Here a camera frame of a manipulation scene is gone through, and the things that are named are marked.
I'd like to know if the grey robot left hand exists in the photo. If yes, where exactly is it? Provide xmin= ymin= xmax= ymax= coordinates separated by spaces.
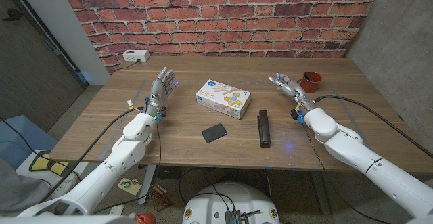
xmin=144 ymin=66 xmax=179 ymax=118

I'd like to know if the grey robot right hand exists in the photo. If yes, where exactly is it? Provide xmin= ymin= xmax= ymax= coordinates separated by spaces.
xmin=269 ymin=72 xmax=318 ymax=114

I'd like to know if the black stapler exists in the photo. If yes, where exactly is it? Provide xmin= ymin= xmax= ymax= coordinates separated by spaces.
xmin=257 ymin=109 xmax=272 ymax=148

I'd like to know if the red cup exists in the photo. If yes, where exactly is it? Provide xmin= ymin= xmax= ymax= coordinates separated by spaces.
xmin=296 ymin=70 xmax=323 ymax=94

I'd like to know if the white glove box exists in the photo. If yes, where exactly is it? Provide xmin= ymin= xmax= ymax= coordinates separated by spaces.
xmin=195 ymin=79 xmax=252 ymax=120

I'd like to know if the black card holder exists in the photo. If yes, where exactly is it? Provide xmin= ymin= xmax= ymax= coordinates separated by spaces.
xmin=201 ymin=122 xmax=228 ymax=144

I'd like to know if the printed paper card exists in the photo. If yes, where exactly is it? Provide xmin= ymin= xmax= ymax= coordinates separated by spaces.
xmin=117 ymin=177 xmax=143 ymax=196

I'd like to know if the white power strip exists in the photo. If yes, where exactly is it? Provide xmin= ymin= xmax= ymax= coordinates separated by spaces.
xmin=122 ymin=49 xmax=151 ymax=63

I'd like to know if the grey table leg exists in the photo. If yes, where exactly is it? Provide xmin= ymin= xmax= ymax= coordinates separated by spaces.
xmin=310 ymin=170 xmax=332 ymax=215
xmin=138 ymin=164 xmax=157 ymax=206

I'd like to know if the red brick backdrop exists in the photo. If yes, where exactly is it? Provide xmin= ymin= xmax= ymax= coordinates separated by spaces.
xmin=58 ymin=0 xmax=385 ymax=75

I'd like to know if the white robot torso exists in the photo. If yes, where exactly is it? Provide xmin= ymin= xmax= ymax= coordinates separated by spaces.
xmin=181 ymin=181 xmax=281 ymax=224

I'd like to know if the orange round floor object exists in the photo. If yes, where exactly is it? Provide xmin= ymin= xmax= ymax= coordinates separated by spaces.
xmin=135 ymin=212 xmax=157 ymax=224

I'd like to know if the dark grey door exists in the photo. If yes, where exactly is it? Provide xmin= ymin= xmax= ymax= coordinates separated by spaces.
xmin=0 ymin=0 xmax=87 ymax=133

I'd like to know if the white shoe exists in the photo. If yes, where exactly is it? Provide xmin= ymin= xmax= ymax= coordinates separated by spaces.
xmin=50 ymin=173 xmax=77 ymax=200

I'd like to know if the grey torso module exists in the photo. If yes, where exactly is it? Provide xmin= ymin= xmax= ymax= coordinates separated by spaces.
xmin=225 ymin=210 xmax=243 ymax=224

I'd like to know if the blue bin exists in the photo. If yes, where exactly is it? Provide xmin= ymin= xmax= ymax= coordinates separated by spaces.
xmin=0 ymin=115 xmax=59 ymax=171

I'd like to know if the white floor platform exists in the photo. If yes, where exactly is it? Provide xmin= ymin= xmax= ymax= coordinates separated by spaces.
xmin=15 ymin=148 xmax=91 ymax=198

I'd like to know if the grey trouser leg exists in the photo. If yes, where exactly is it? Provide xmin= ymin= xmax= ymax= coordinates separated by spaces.
xmin=0 ymin=158 xmax=51 ymax=215

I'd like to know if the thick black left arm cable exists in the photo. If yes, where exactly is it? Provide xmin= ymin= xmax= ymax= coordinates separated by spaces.
xmin=39 ymin=106 xmax=146 ymax=203

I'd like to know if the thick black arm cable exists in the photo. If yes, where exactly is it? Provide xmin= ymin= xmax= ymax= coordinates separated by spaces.
xmin=313 ymin=95 xmax=433 ymax=159
xmin=39 ymin=106 xmax=146 ymax=203

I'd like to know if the black power strip cable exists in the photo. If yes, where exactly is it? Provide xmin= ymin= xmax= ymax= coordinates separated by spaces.
xmin=114 ymin=59 xmax=141 ymax=72

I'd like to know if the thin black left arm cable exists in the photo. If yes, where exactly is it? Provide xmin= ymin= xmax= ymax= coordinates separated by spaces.
xmin=93 ymin=121 xmax=162 ymax=215

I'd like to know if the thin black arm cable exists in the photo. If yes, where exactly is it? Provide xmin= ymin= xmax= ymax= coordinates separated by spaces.
xmin=302 ymin=122 xmax=390 ymax=224
xmin=93 ymin=121 xmax=162 ymax=215

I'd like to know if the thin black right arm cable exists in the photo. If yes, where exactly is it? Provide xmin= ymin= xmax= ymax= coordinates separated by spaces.
xmin=302 ymin=122 xmax=390 ymax=224

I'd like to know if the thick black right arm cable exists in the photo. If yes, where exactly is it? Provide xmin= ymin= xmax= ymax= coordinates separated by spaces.
xmin=313 ymin=95 xmax=433 ymax=159

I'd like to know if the orange cable bundle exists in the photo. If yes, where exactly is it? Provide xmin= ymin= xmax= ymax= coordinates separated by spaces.
xmin=147 ymin=182 xmax=172 ymax=208

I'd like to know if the black door handle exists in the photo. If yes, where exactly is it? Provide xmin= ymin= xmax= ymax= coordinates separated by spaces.
xmin=2 ymin=8 xmax=24 ymax=22

